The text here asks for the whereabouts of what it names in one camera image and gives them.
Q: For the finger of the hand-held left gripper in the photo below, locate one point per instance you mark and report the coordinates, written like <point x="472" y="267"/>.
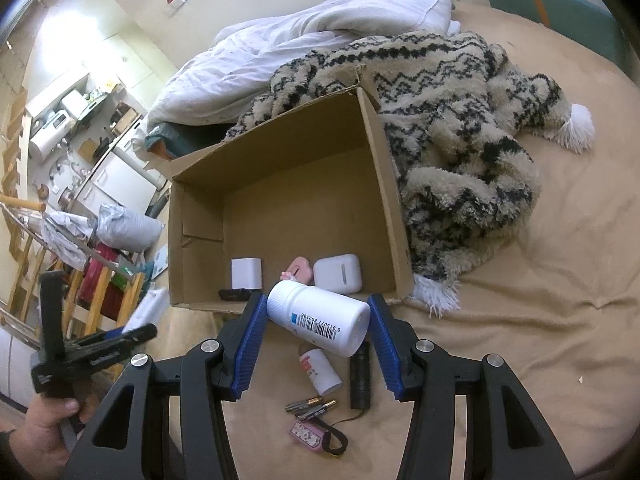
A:
<point x="107" y="355"/>
<point x="137" y="332"/>

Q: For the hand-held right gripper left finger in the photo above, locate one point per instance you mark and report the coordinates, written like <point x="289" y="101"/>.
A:
<point x="247" y="345"/>

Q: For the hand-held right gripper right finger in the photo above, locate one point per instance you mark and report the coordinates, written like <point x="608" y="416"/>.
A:
<point x="387" y="345"/>

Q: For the black rectangular device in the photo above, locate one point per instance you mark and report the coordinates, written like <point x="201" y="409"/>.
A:
<point x="235" y="294"/>

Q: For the white charger plug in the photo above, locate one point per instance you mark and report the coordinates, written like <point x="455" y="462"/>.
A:
<point x="246" y="274"/>

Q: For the white pill bottle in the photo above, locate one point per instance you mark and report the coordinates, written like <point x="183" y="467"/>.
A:
<point x="320" y="315"/>

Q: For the white earbuds case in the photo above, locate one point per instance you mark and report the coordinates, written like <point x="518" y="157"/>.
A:
<point x="337" y="272"/>

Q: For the pink rhinestone key fob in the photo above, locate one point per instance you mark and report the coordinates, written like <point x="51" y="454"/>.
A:
<point x="306" y="432"/>

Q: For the person's left forearm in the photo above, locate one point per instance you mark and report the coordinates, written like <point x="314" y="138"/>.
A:
<point x="9" y="452"/>

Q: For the person's left hand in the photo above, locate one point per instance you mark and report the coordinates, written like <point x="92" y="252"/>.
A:
<point x="45" y="430"/>

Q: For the black flashlight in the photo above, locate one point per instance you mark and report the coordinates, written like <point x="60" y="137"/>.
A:
<point x="360" y="380"/>

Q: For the wooden rack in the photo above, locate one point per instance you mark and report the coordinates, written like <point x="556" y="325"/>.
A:
<point x="107" y="280"/>

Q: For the white bottle with red label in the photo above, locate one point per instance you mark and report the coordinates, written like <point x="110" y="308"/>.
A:
<point x="322" y="372"/>

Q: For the bathroom scale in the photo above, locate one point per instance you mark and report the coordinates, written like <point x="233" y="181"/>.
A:
<point x="161" y="260"/>

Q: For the hanging white cloth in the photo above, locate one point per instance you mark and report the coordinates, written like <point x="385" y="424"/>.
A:
<point x="65" y="240"/>

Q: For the grey trash bag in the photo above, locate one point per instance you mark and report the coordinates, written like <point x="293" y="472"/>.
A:
<point x="127" y="230"/>

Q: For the white kitchen base cabinet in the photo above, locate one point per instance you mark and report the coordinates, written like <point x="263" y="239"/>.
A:
<point x="120" y="180"/>

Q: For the white water heater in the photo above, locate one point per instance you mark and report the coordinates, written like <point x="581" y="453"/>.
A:
<point x="47" y="135"/>

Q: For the patterned fleece blanket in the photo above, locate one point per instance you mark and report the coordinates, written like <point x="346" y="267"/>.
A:
<point x="450" y="160"/>

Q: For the teal padded cushion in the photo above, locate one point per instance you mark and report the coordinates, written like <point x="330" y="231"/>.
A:
<point x="575" y="15"/>
<point x="170" y="137"/>

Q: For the small cardboard box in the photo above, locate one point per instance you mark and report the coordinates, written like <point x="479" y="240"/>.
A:
<point x="125" y="117"/>

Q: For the white tall cabinet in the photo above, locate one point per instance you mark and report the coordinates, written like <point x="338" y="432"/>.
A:
<point x="135" y="60"/>

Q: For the white duvet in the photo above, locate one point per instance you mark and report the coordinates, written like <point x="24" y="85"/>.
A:
<point x="280" y="50"/>

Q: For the white wall cabinet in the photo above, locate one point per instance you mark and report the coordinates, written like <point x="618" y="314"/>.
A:
<point x="55" y="92"/>

